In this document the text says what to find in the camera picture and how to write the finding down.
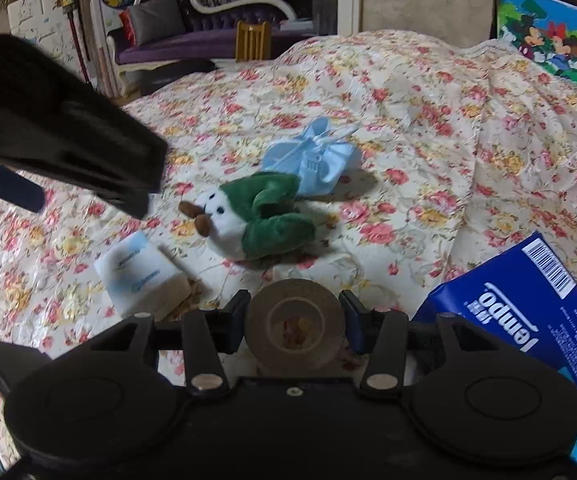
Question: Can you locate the green white plush toy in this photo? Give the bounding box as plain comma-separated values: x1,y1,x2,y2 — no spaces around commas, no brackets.
178,171,318,262

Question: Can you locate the grey cushion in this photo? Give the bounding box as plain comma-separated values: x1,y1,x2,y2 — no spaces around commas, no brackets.
127,0,188,49

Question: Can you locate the white tissue packet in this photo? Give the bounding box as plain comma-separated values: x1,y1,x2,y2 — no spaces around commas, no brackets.
93,231,192,322

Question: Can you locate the white brick pattern cabinet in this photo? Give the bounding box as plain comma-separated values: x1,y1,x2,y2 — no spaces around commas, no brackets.
7,0,90,84

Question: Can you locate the wooden chair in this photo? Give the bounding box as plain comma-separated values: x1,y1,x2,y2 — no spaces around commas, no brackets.
235,20,272,64

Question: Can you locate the brown tape roll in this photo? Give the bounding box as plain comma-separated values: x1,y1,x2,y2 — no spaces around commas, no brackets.
245,278,348,377

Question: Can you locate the grey bin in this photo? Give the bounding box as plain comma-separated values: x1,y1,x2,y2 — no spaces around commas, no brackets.
311,0,340,37

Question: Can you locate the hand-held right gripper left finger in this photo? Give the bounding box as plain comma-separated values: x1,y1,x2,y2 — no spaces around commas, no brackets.
88,289,252,394

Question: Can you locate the red cushion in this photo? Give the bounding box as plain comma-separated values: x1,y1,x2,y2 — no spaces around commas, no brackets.
118,9,138,47

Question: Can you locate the blue tissue box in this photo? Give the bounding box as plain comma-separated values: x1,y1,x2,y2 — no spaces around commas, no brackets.
411,230,577,479

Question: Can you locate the black stool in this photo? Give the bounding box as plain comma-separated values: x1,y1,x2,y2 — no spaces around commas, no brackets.
140,58,218,97

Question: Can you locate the Mickey Mouse picture book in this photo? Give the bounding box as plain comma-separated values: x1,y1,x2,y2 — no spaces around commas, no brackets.
496,0,577,87

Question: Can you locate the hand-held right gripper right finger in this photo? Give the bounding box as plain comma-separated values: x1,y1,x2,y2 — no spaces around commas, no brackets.
339,290,490,396

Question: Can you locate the floral bedspread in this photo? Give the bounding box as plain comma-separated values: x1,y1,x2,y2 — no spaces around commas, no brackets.
0,29,577,466

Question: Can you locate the purple chaise lounge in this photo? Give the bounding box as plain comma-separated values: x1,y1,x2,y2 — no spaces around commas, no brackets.
106,0,315,97

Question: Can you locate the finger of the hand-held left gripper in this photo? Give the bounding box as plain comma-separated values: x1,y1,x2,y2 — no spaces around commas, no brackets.
52,84,169,219
0,160,45,214

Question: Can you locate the light blue cloth pouch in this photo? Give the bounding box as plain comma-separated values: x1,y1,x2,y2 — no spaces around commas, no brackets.
260,116,363,197

